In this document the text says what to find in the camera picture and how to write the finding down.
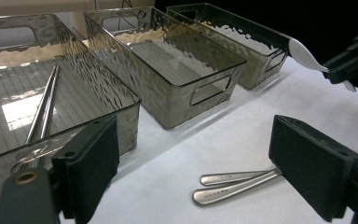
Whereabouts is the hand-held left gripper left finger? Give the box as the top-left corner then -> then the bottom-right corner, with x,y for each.
50,115 -> 120,224

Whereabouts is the smoky transparent plastic bin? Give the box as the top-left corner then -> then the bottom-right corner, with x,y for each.
166,3 -> 292,91
0,13 -> 143,218
83,6 -> 247,131

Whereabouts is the white plastic spoon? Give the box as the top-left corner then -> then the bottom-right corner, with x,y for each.
288,37 -> 357,93

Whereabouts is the metal chopstick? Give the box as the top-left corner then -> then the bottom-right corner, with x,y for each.
12,63 -> 57,173
27,63 -> 61,171

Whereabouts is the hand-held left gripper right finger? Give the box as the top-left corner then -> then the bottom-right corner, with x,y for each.
268,114 -> 358,223

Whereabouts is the white table sheet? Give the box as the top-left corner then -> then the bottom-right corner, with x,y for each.
59,55 -> 358,224

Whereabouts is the metal fork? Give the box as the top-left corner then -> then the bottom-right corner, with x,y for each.
200,170 -> 276,187

